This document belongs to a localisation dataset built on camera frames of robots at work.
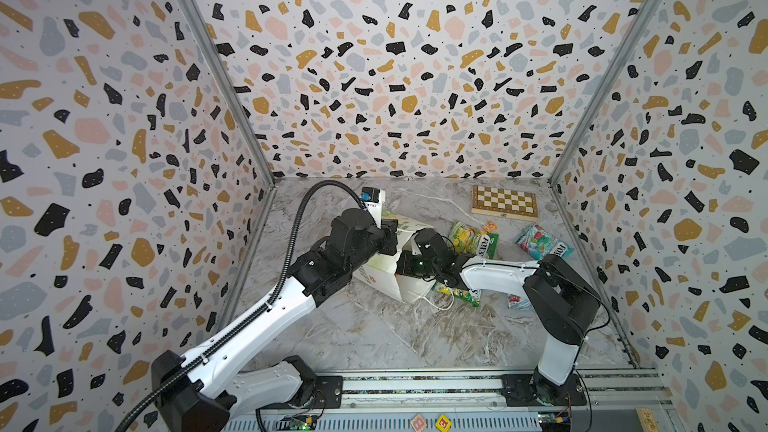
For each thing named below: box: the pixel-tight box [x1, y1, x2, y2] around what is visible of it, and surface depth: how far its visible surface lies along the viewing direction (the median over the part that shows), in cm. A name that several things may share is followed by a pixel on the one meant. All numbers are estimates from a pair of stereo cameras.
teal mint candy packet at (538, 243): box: [515, 223, 575, 260], surface depth 102 cm
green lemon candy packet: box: [447, 221, 500, 259], surface depth 102 cm
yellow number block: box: [435, 414, 453, 432], surface depth 70 cm
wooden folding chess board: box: [471, 185, 538, 221], surface depth 115 cm
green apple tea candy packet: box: [432, 281, 481, 307], surface depth 90 cm
